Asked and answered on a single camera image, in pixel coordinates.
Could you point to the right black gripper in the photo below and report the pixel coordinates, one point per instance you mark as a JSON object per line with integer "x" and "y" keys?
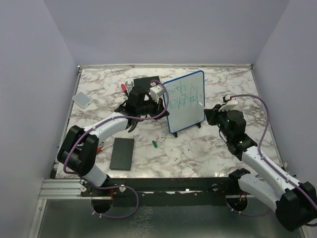
{"x": 211, "y": 112}

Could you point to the red handled screwdriver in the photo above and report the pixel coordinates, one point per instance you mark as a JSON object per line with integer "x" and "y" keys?
{"x": 124, "y": 89}

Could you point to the black handled pliers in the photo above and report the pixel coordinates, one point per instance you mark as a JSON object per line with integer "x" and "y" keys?
{"x": 133, "y": 124}

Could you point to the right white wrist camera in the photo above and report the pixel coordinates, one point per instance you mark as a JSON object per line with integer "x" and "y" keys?
{"x": 229, "y": 103}

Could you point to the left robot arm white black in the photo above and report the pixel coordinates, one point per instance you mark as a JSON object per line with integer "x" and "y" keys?
{"x": 79, "y": 148}

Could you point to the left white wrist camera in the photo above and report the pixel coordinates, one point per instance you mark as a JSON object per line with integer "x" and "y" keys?
{"x": 156, "y": 92}

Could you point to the black network switch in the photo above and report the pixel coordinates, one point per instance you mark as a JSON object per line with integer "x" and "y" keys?
{"x": 145, "y": 82}

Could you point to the white square device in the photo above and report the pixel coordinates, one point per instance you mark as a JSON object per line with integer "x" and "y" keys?
{"x": 82, "y": 100}

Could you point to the silver wrench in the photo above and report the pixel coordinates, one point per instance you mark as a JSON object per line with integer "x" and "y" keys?
{"x": 129, "y": 85}

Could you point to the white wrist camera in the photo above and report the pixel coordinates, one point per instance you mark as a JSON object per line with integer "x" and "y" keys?
{"x": 156, "y": 92}
{"x": 229, "y": 103}

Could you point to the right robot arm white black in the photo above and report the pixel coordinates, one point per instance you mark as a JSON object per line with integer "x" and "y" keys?
{"x": 293, "y": 202}

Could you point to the green marker cap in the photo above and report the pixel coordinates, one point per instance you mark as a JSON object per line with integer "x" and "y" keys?
{"x": 154, "y": 144}

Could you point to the blue framed whiteboard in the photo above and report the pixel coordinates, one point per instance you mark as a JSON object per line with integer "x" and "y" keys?
{"x": 183, "y": 94}

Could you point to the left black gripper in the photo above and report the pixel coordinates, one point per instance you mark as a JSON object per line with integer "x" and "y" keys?
{"x": 159, "y": 108}

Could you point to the black rectangular box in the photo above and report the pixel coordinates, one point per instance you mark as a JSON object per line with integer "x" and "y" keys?
{"x": 122, "y": 154}

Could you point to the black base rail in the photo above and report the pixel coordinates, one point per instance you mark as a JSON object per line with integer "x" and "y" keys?
{"x": 131, "y": 192}

